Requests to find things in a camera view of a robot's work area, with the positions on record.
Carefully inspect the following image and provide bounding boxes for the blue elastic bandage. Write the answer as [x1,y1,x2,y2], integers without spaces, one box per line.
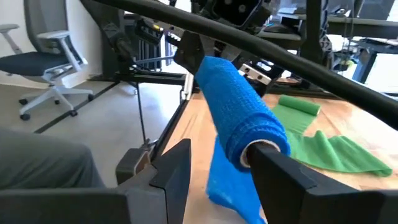
[193,55,292,224]

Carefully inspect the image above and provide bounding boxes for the green elastic bandage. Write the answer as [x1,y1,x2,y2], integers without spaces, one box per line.
[269,94,394,178]

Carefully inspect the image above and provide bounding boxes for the person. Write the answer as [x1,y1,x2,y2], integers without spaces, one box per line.
[0,126,107,191]

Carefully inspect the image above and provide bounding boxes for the white office chair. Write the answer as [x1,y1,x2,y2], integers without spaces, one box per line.
[0,0,95,122]

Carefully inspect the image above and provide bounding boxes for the black office table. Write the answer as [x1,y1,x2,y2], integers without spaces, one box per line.
[351,37,398,84]

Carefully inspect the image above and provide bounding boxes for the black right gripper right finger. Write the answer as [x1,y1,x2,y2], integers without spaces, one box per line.
[246,142,398,224]

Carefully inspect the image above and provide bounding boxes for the silver aluminium bracket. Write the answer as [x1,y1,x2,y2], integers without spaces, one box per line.
[182,73,195,101]

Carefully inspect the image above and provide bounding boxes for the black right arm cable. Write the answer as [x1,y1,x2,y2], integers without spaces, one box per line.
[93,0,398,131]

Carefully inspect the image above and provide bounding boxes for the grey camera box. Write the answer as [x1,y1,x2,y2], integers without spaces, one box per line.
[115,147,152,185]

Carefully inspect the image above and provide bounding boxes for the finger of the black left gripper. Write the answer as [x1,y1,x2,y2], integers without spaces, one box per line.
[173,30,208,76]

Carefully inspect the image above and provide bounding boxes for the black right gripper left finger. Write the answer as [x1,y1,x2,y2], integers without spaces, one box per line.
[0,138,192,224]

